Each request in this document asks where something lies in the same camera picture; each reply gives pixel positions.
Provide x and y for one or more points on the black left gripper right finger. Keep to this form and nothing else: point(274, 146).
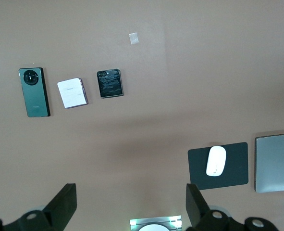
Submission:
point(199, 211)

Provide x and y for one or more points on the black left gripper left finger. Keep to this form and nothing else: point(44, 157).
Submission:
point(60, 207)

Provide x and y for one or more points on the dark green tall smartphone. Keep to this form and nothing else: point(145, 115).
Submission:
point(34, 96)

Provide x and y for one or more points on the white lilac flip phone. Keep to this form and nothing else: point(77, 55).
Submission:
point(72, 92)

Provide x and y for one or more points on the black flip phone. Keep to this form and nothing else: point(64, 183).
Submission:
point(110, 84)

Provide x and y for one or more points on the white computer mouse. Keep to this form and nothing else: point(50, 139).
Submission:
point(216, 161)

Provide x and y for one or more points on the black mouse pad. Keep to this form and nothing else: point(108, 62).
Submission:
point(235, 168)

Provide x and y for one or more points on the silver closed laptop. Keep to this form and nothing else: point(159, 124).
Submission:
point(276, 163)

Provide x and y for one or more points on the small tape patch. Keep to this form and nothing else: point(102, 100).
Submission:
point(133, 38)

